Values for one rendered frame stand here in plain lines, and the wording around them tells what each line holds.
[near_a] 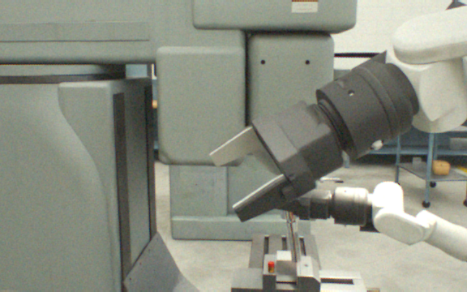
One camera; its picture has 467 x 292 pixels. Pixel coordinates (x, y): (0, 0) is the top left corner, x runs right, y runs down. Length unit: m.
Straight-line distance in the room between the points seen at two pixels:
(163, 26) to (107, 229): 0.45
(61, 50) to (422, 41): 0.79
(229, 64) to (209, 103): 0.09
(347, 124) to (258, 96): 0.54
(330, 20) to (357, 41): 6.71
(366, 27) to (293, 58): 6.74
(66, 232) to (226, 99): 0.44
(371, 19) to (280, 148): 7.29
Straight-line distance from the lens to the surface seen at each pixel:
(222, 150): 0.57
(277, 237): 1.79
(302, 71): 1.02
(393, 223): 1.11
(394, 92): 0.51
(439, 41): 0.52
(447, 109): 0.57
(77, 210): 1.07
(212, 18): 1.01
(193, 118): 1.02
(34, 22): 1.14
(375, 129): 0.51
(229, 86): 1.01
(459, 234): 1.20
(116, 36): 1.06
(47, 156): 1.07
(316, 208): 1.12
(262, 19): 1.00
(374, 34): 7.76
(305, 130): 0.51
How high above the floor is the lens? 1.58
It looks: 11 degrees down
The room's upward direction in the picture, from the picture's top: straight up
